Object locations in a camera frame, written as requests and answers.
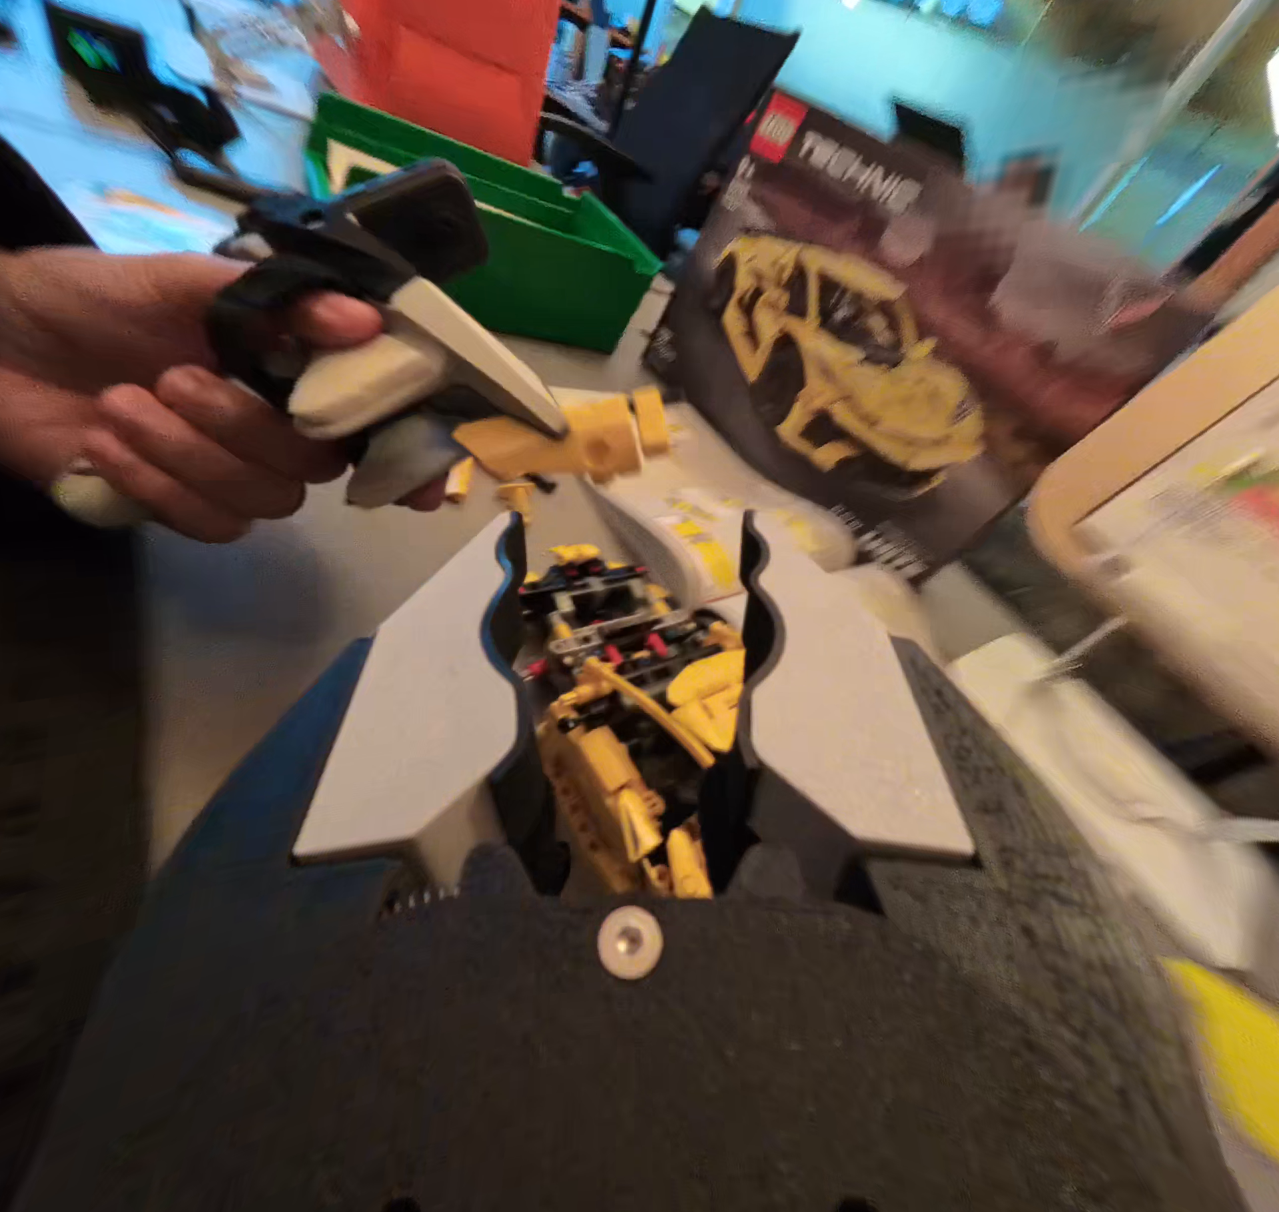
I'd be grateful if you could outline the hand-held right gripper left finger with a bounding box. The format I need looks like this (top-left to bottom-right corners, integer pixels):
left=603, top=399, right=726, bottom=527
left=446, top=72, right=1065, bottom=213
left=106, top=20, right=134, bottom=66
left=293, top=513, right=561, bottom=896

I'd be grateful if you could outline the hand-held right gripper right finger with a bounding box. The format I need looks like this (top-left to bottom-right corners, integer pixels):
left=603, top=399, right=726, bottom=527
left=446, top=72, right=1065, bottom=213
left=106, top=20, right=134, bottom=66
left=698, top=513, right=978, bottom=900

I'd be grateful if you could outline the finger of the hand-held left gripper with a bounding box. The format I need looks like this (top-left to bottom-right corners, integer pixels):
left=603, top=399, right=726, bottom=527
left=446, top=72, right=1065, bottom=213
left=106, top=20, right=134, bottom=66
left=386, top=274, right=571, bottom=439

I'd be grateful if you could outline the yellow panel with red pins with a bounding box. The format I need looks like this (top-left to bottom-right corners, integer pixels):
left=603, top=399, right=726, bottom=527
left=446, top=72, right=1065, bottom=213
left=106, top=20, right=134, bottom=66
left=456, top=397, right=646, bottom=483

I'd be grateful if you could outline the grey desk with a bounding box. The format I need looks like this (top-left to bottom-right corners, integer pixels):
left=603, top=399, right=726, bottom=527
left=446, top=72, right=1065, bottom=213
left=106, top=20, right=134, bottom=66
left=140, top=272, right=1279, bottom=1212

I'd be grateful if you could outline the person's left hand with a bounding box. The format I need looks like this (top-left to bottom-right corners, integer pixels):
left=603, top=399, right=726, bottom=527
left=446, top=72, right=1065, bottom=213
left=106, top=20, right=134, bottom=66
left=0, top=246, right=452, bottom=546

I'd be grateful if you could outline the green plastic bin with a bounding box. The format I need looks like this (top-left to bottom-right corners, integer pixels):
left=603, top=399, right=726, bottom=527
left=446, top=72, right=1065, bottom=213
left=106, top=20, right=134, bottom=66
left=305, top=93, right=664, bottom=356

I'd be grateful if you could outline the orange plastic bag holder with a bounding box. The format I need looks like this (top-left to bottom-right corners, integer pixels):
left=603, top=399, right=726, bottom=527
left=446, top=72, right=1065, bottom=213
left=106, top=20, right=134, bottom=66
left=321, top=0, right=565, bottom=167

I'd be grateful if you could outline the yellow brick car model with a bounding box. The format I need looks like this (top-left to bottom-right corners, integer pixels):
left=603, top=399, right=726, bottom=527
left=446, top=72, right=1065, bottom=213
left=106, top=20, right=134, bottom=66
left=515, top=544, right=751, bottom=900

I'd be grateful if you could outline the instruction booklet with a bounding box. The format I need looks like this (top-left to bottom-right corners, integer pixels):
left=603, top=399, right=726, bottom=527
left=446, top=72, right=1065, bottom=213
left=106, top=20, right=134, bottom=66
left=585, top=477, right=863, bottom=606

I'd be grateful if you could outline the black office chair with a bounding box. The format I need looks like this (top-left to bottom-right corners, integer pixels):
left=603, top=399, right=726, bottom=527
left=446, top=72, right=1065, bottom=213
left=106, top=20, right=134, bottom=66
left=545, top=8, right=803, bottom=256

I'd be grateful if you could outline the black pole stand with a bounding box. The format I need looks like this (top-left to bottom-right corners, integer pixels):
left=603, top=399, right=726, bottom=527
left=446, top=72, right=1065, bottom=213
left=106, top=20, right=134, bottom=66
left=610, top=0, right=684, bottom=135

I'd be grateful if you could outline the adjoining grey table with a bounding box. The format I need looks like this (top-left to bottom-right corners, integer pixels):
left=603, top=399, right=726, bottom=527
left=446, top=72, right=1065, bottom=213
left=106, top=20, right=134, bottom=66
left=0, top=0, right=324, bottom=256

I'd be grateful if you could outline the small black display device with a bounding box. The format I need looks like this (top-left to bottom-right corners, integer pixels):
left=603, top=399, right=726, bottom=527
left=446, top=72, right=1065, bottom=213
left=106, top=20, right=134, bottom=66
left=44, top=2, right=154, bottom=105

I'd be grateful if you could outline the printed instruction sheet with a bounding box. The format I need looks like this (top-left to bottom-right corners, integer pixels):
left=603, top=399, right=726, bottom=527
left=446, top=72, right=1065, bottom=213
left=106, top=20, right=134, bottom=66
left=1079, top=381, right=1279, bottom=695

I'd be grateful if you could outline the black toy set box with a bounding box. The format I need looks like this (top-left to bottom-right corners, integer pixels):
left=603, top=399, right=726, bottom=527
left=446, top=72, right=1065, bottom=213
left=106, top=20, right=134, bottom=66
left=644, top=93, right=1212, bottom=586

